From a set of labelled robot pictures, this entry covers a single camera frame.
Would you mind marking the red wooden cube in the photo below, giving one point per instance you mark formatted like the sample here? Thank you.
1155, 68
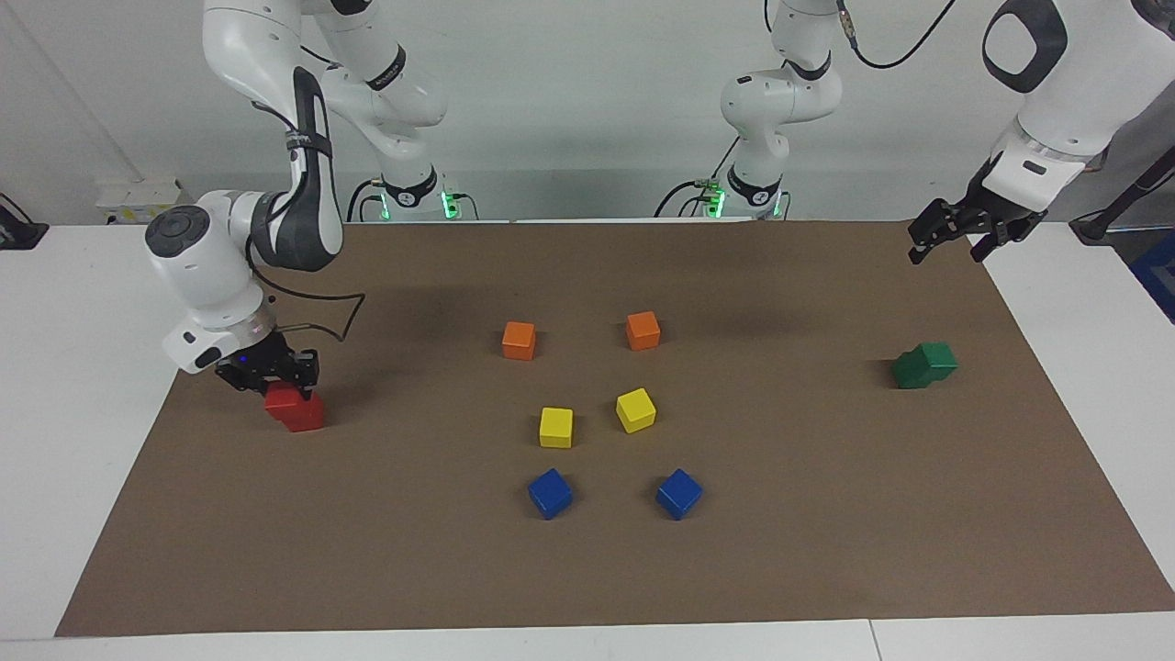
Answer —
310, 419
278, 402

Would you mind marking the green wooden cube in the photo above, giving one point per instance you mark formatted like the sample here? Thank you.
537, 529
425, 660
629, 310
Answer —
938, 358
905, 372

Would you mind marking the black tripod stand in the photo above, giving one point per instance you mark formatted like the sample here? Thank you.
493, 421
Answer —
1092, 228

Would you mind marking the green lit base connector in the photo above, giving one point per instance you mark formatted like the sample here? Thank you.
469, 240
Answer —
450, 204
709, 197

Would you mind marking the white power strip box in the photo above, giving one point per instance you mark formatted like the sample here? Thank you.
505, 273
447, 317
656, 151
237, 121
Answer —
128, 197

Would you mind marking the yellow wooden cube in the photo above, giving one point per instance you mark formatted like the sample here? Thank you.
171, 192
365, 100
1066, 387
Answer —
635, 410
555, 428

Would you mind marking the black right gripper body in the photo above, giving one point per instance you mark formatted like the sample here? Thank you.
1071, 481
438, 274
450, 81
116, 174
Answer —
262, 363

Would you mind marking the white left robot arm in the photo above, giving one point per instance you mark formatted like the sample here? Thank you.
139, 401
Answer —
1074, 101

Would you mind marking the brown paper table mat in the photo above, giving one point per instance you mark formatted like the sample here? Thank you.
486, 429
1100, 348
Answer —
367, 551

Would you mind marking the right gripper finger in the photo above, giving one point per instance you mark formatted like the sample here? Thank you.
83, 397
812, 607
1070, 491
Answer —
240, 386
306, 372

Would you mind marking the blue crate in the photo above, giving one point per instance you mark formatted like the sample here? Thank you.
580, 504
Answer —
1158, 275

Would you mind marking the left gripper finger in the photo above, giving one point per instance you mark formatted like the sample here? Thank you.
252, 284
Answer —
938, 222
1002, 233

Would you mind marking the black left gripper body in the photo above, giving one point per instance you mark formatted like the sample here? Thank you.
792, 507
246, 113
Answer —
1001, 207

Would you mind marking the black stand foot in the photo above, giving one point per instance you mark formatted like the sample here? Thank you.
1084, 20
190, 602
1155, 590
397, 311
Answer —
18, 234

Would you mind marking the orange wooden cube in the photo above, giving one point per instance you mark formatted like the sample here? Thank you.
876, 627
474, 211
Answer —
643, 330
519, 341

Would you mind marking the blue wooden cube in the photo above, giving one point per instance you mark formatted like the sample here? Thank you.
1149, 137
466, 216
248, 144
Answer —
679, 494
550, 494

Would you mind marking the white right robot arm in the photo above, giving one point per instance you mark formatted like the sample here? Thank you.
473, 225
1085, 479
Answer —
211, 275

